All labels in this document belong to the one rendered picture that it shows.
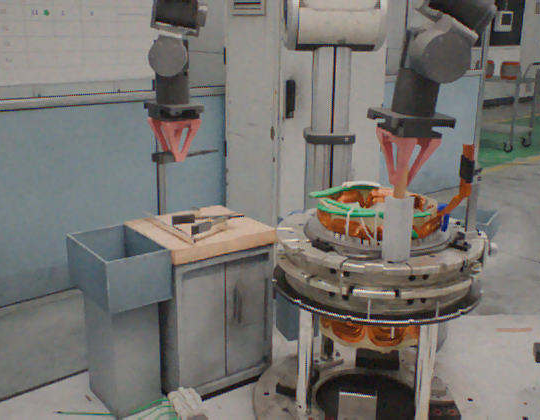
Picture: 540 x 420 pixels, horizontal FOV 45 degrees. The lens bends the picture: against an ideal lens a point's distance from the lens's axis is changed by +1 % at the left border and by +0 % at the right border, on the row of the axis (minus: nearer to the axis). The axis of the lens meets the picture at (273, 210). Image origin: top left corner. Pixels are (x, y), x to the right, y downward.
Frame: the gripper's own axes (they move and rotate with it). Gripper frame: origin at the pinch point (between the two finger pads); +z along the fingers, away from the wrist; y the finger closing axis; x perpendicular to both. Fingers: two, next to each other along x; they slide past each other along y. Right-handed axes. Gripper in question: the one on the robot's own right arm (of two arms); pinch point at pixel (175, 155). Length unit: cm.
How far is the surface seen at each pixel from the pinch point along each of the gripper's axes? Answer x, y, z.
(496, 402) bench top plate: 37, 44, 41
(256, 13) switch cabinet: 139, -166, -23
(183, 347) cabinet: -7.2, 13.4, 29.1
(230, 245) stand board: 2.0, 14.0, 13.0
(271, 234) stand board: 10.4, 14.1, 12.8
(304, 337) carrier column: 4.3, 30.5, 23.6
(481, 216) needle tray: 53, 27, 14
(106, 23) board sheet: 74, -194, -18
